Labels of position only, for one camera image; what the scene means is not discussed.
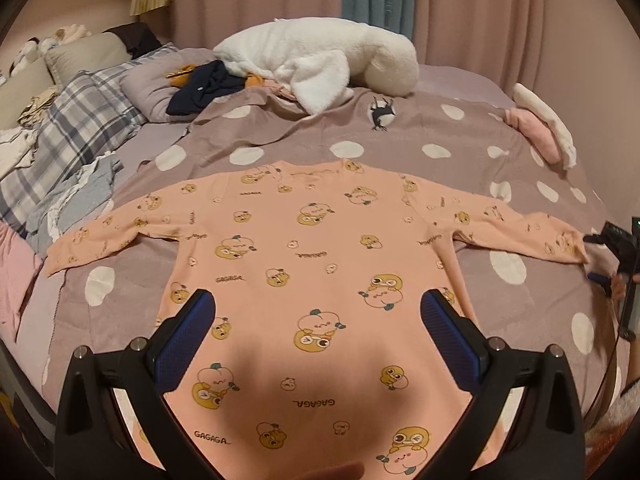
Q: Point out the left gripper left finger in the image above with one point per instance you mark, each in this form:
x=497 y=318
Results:
x=92 y=440

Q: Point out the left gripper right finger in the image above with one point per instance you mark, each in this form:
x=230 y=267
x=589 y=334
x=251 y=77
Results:
x=546 y=439

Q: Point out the peach cartoon print baby shirt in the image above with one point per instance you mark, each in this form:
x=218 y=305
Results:
x=317 y=273

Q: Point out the pink folded garment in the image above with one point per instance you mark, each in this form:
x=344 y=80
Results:
x=536 y=131

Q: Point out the white folded cloth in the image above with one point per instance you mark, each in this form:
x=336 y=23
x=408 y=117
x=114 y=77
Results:
x=525 y=98

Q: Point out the light pink garment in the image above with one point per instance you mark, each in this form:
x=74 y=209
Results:
x=18 y=270

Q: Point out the mauve polka dot blanket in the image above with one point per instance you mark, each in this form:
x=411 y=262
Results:
x=435 y=136

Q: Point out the grey blue ruffled garment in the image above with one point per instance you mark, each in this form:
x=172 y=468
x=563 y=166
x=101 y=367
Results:
x=70 y=201

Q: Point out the pink curtain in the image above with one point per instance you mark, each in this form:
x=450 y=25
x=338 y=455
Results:
x=535 y=42

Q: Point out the white printed garment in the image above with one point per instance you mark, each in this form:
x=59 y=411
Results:
x=17 y=149

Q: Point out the plaid blue white pillow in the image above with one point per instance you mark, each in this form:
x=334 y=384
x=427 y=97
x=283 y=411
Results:
x=90 y=117

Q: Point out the white plush goose toy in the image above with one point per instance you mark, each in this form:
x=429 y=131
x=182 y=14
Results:
x=317 y=58

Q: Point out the mauve pillow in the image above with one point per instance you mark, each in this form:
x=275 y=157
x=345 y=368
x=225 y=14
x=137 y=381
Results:
x=147 y=87

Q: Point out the beige pillow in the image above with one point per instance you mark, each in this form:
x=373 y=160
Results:
x=57 y=68

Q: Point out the navy blue garment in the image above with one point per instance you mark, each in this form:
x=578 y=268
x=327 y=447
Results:
x=206 y=83

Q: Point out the stuffed toys pile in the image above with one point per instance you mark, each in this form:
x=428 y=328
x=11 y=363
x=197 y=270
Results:
x=35 y=48

